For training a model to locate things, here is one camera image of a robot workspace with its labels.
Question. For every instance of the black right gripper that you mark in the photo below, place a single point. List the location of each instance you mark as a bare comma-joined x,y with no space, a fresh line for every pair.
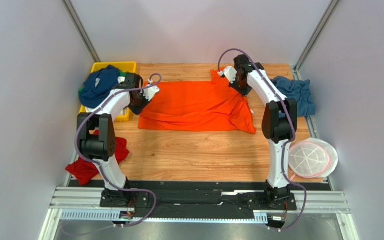
239,86

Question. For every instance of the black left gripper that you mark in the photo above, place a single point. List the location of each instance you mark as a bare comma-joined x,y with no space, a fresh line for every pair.
138,111

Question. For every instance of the orange t-shirt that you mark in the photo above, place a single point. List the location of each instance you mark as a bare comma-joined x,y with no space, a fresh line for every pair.
198,106

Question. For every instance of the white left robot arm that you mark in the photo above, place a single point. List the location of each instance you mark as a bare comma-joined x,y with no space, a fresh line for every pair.
95,138

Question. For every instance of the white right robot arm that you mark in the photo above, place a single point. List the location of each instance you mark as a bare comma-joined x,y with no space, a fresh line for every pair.
279,124

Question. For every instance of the white t-shirt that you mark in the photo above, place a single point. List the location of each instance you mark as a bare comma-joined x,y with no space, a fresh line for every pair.
124,112

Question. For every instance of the green t-shirt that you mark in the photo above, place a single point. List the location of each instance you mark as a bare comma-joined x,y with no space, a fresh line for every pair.
108,78

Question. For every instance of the yellow plastic bin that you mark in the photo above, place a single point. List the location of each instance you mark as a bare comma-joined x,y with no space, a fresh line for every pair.
129,67

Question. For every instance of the navy blue t-shirt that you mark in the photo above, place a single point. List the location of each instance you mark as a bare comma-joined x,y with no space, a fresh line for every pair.
93,102

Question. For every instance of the teal blue t-shirt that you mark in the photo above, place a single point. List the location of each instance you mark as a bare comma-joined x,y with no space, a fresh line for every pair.
300,90

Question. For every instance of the red t-shirt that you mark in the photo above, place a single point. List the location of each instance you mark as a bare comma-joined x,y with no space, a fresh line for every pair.
84,171

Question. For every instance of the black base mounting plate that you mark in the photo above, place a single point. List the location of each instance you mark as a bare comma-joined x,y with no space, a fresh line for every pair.
205,199

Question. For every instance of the white mesh laundry bag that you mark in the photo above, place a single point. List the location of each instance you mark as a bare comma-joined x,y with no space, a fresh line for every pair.
312,158

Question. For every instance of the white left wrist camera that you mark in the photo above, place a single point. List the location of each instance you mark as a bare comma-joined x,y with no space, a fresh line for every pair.
150,91

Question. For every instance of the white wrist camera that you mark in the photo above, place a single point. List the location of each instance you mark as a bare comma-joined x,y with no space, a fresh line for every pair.
150,91
229,72

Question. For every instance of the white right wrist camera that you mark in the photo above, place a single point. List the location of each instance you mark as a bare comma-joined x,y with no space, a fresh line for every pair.
229,72

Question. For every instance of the aluminium frame rail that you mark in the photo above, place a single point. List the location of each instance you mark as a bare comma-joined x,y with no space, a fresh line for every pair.
83,203

